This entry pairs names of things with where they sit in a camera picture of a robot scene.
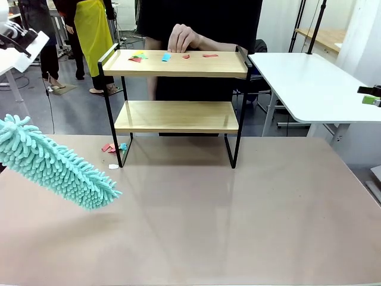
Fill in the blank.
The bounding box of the black tripod pole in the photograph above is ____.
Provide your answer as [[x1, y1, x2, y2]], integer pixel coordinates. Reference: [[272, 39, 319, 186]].
[[307, 0, 328, 55], [289, 0, 307, 54]]

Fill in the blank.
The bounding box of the large white side table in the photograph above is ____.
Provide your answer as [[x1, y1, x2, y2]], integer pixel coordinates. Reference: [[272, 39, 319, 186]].
[[248, 52, 381, 147]]

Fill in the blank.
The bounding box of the teal chenille duster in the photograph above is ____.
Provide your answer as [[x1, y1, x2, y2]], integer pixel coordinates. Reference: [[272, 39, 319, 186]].
[[0, 114, 123, 211]]

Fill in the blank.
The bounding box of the person's right forearm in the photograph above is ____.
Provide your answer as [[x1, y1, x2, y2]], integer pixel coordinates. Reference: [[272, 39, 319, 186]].
[[145, 38, 161, 101]]

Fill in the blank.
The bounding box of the person in black clothes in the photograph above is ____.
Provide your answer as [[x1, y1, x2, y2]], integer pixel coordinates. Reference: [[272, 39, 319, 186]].
[[136, 0, 263, 138]]

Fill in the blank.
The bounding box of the wooden workbench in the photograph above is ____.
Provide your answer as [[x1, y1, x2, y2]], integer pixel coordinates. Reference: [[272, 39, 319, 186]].
[[294, 27, 348, 54]]

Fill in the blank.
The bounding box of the small white side table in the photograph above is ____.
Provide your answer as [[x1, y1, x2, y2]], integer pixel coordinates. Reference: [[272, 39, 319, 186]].
[[0, 50, 33, 119]]

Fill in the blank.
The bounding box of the person's left forearm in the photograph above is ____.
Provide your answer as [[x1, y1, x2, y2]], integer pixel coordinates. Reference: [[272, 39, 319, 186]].
[[198, 34, 248, 54]]

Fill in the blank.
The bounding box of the person in dark grey clothes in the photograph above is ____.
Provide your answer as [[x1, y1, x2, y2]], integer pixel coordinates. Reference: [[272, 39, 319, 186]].
[[17, 0, 68, 90]]

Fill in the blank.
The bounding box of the person in yellow apron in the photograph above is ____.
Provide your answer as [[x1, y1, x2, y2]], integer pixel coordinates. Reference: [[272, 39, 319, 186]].
[[53, 0, 120, 95]]

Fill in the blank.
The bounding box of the person's left hand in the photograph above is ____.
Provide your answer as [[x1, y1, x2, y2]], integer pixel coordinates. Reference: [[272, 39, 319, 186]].
[[167, 23, 201, 54]]

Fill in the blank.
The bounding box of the two-tier wooden black-framed shelf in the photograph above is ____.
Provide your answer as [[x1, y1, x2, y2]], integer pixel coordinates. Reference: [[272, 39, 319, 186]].
[[97, 43, 253, 170]]

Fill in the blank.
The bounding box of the black office chair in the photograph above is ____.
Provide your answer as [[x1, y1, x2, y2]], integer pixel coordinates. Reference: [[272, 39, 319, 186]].
[[233, 38, 273, 105]]

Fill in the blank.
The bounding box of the brown floor mat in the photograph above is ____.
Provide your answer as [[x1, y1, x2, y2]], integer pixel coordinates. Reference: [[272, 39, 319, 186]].
[[52, 83, 79, 96]]

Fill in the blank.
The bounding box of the grey metal rail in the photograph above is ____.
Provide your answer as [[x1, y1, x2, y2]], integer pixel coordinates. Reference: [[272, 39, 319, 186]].
[[364, 165, 381, 206]]

